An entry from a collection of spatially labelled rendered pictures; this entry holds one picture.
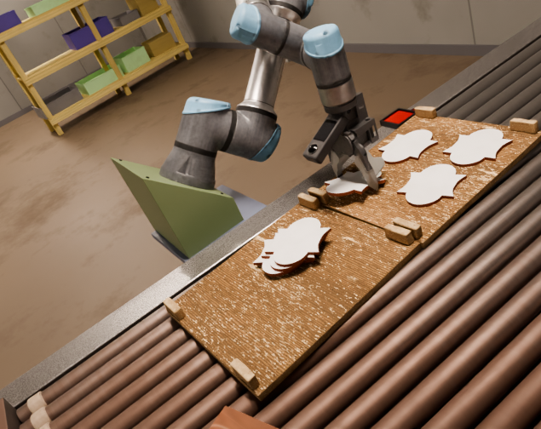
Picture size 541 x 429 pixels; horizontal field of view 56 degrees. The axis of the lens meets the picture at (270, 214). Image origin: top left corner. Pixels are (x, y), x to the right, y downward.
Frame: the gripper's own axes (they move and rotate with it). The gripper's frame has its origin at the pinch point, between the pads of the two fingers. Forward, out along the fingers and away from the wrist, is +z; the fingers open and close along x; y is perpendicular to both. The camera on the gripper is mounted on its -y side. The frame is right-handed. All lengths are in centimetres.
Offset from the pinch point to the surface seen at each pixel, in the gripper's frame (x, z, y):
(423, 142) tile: -3.5, -0.5, 20.3
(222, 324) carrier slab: -6.6, 3.4, -44.2
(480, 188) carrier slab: -25.3, 1.1, 10.3
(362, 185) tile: -4.2, -1.5, -1.4
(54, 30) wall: 819, -14, 136
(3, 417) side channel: 12, 4, -85
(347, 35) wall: 294, 62, 262
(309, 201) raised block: 4.2, -0.9, -10.5
